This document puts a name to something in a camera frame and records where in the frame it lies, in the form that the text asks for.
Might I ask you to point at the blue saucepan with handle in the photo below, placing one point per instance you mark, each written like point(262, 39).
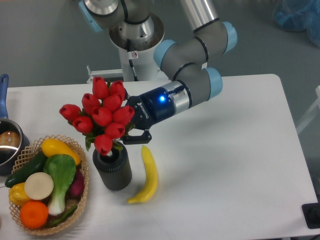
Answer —
point(12, 138)

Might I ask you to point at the yellow squash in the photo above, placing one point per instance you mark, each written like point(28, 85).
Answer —
point(54, 146)

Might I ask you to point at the dark grey ribbed vase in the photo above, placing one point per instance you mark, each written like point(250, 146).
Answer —
point(114, 169)

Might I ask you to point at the black device at table edge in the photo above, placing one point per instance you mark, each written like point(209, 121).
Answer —
point(311, 212)

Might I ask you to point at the orange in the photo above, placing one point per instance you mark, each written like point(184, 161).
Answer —
point(34, 214)

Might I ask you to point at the dark green cucumber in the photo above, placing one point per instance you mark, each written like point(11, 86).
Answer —
point(35, 165)

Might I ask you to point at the yellow banana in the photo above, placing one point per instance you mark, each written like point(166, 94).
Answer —
point(151, 178)

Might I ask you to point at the red tulip bouquet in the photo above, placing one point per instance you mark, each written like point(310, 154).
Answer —
point(103, 117)

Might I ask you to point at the round white radish slice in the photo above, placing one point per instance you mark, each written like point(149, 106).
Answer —
point(38, 186)

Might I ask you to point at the white frame at right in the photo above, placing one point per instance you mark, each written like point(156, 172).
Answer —
point(309, 114)

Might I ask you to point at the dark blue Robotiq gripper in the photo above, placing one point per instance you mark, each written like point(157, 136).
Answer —
point(150, 108)

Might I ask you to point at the yellow bell pepper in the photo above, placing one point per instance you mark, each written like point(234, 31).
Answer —
point(17, 195)

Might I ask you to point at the blue plastic bag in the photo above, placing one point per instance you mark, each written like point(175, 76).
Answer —
point(299, 16)

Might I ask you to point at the green chili pepper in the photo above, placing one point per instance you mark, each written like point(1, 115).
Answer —
point(54, 221)

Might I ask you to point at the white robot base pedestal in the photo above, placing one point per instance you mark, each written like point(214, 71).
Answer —
point(136, 44)

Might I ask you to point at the woven wicker basket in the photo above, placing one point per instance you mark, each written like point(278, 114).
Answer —
point(77, 204)

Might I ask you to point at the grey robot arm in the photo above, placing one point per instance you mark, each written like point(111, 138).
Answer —
point(189, 81)

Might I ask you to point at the green bok choy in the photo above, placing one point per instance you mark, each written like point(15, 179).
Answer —
point(62, 169)

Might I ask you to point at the purple sweet potato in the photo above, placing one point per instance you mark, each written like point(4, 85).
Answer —
point(76, 189)

